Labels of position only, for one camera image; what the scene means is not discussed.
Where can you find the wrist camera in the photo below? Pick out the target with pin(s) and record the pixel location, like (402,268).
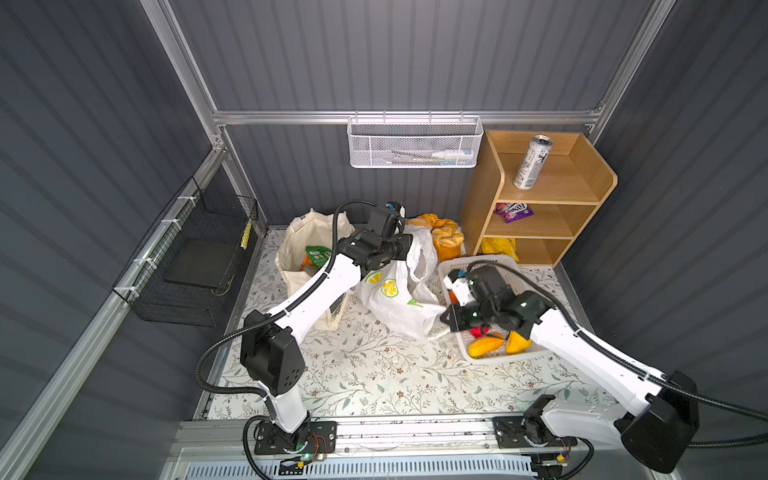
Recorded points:
(457,285)
(399,212)

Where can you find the orange pink candy bag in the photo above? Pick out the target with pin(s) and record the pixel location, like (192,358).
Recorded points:
(308,266)

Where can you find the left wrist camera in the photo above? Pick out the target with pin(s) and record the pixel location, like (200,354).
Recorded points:
(399,212)

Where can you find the green candy bag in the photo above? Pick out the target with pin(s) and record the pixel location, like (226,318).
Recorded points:
(319,254)

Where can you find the pink dragon fruit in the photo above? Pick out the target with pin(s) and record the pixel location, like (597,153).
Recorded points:
(479,332)

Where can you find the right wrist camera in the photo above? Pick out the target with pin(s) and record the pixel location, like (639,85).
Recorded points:
(457,285)

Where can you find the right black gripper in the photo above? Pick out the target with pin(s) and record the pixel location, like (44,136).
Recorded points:
(454,322)

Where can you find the white plastic produce basket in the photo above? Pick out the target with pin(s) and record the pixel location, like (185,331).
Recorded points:
(465,338)

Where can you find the yellow snack bag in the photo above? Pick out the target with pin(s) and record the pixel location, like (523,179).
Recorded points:
(500,246)

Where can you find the yellow corn cob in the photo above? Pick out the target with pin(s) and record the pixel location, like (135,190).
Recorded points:
(485,345)

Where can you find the wooden shelf unit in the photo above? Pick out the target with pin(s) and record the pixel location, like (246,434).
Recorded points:
(574,183)

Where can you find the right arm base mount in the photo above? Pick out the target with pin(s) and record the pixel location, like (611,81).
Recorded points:
(528,429)

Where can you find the white lemon-print plastic bag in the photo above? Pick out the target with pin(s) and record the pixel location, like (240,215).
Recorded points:
(398,295)

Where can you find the purple snack packet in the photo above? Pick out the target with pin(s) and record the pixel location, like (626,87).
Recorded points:
(511,212)

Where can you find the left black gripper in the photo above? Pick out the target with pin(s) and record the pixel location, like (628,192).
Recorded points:
(403,252)

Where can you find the black wire wall basket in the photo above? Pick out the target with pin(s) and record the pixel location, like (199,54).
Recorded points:
(194,267)

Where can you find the cream canvas tote bag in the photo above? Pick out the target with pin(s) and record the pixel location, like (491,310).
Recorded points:
(304,250)

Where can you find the yellow pear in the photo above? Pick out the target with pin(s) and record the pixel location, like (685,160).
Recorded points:
(516,344)

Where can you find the toothpaste tube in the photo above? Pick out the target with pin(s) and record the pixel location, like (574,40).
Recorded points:
(455,157)

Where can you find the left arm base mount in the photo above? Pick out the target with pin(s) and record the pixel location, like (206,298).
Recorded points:
(312,436)

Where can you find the white wire wall basket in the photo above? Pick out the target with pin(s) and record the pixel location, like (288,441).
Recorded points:
(371,139)

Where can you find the right silver drink can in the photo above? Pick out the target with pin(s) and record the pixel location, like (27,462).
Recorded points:
(532,164)

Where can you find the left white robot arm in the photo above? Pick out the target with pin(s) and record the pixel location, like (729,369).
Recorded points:
(270,349)

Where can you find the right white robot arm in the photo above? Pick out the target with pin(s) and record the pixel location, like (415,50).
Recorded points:
(653,422)

